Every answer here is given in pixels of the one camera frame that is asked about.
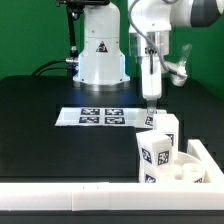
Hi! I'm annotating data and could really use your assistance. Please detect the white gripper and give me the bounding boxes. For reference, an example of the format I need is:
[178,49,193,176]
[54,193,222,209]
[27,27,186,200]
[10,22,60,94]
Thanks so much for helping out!
[141,56,162,115]

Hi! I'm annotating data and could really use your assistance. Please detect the white round stool seat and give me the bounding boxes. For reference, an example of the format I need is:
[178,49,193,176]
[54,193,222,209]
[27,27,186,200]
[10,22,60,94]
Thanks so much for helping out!
[138,150,206,184]

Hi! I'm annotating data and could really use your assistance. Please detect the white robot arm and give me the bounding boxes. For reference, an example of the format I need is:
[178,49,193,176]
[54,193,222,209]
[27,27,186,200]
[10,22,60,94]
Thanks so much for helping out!
[73,0,224,114]

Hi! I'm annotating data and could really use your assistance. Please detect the white marker sheet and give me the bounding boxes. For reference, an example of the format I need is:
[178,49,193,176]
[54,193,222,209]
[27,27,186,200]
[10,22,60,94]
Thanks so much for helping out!
[55,107,140,127]

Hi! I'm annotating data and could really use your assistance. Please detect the white L-shaped fence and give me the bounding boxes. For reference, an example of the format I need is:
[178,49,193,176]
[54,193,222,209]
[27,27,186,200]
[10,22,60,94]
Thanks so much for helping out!
[0,140,224,211]

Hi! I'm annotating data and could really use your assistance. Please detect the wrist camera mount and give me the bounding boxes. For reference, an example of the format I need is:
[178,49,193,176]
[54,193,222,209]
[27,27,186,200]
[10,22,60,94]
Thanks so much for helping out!
[165,44,192,87]

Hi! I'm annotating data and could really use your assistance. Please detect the black cables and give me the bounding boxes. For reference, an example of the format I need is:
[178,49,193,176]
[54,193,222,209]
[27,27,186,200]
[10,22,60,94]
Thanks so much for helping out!
[31,59,73,77]

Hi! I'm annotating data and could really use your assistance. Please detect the black camera stand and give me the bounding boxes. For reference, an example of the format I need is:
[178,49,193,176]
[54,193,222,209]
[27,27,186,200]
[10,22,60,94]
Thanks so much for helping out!
[55,0,110,77]

